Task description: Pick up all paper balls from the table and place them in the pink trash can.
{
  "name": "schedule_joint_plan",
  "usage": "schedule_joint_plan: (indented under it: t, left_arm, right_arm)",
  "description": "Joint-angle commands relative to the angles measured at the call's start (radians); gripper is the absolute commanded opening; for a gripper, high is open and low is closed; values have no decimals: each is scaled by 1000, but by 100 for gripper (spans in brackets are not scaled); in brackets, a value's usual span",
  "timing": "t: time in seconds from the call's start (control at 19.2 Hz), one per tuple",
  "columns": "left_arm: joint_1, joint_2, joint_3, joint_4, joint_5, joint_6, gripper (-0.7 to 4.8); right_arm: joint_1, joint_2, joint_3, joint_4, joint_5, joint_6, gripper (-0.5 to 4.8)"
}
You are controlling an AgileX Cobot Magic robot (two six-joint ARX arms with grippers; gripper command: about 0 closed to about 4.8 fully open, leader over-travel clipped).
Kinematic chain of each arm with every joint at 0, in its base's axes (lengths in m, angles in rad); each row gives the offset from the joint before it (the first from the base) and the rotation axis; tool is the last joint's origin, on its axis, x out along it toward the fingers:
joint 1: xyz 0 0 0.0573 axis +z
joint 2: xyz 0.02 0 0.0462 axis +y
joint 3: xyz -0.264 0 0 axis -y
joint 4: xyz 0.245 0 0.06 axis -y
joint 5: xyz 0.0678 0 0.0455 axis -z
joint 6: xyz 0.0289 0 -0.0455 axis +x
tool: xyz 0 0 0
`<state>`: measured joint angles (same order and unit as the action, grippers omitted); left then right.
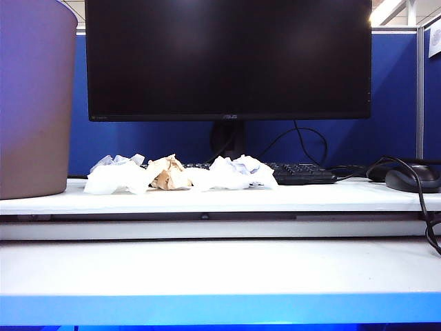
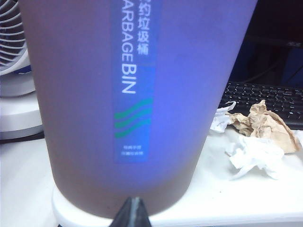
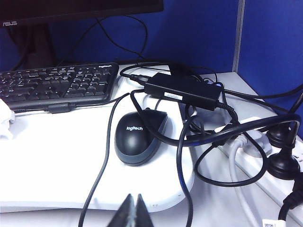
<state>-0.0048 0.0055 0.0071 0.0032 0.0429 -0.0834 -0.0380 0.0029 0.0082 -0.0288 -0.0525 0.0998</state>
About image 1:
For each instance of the white tissue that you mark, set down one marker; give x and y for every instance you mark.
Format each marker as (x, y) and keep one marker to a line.
(213, 182)
(110, 179)

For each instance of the printed white paper ball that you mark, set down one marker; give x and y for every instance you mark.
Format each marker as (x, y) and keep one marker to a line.
(120, 160)
(248, 167)

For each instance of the brown paper ball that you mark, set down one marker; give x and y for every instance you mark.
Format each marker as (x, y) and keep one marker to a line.
(169, 176)

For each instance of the pink plastic trash can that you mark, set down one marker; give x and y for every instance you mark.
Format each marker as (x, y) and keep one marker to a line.
(34, 103)

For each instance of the black monitor stand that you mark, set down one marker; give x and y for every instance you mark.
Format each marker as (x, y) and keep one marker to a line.
(229, 138)

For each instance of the black computer keyboard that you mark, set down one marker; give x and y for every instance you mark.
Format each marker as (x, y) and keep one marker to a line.
(303, 174)

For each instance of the blue office partition panel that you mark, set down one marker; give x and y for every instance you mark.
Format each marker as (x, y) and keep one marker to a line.
(138, 138)
(432, 110)

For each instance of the black ASUS computer monitor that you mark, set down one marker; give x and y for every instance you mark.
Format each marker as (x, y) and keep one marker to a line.
(227, 58)

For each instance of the black computer mouse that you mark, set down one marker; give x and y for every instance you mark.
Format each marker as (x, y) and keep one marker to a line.
(410, 179)

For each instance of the fluorescent ceiling light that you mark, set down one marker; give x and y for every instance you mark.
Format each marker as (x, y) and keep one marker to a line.
(387, 12)

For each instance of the grey metal desk rail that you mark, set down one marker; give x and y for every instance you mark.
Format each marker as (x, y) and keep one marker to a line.
(138, 217)

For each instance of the grey metal partition post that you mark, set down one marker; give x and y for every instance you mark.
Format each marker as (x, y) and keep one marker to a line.
(419, 103)

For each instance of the white paper wall sign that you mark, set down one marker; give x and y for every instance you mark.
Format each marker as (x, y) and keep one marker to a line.
(435, 43)

